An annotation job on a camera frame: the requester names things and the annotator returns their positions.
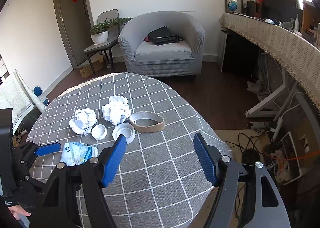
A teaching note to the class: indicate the grey armchair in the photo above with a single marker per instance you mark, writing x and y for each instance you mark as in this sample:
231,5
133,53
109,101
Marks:
175,59

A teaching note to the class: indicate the grey checked tablecloth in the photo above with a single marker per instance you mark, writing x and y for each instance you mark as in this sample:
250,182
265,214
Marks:
160,182

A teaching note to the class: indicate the grey dining chair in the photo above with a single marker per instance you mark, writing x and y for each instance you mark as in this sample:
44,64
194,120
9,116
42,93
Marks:
105,48

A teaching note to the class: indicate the cream fringed desk cloth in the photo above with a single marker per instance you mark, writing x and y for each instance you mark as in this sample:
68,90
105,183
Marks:
300,59

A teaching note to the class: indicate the black handbag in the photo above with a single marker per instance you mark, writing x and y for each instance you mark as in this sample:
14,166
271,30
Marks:
163,36

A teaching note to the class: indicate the framed picture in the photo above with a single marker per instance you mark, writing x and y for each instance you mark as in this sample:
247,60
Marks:
233,1

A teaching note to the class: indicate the black computer monitor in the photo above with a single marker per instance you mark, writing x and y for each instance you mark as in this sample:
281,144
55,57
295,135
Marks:
279,10

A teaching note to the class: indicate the blue white plastic wrapper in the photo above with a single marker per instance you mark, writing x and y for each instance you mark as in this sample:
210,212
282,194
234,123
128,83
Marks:
75,153

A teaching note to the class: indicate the small white plastic lid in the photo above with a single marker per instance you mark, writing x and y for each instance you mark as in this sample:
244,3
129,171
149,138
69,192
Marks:
99,132

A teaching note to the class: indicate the grey door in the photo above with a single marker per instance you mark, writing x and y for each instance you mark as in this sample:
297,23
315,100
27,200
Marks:
74,25

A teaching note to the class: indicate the crumpled white blue paper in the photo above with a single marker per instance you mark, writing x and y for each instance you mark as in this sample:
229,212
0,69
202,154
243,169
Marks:
83,121

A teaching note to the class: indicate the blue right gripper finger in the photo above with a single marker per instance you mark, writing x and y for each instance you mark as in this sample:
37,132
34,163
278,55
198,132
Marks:
207,163
112,160
48,149

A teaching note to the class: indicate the small blue globe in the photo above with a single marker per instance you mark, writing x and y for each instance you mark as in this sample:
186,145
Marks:
232,7

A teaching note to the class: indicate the potted green plant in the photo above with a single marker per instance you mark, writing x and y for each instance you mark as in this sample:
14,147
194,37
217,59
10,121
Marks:
99,32

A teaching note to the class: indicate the crumpled white paper ball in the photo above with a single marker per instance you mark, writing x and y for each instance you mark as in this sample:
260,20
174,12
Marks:
117,110

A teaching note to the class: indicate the large white plastic lid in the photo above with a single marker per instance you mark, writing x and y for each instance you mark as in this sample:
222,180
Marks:
125,129

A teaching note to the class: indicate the left hand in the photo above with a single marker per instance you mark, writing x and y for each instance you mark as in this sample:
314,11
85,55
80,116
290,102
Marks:
17,211

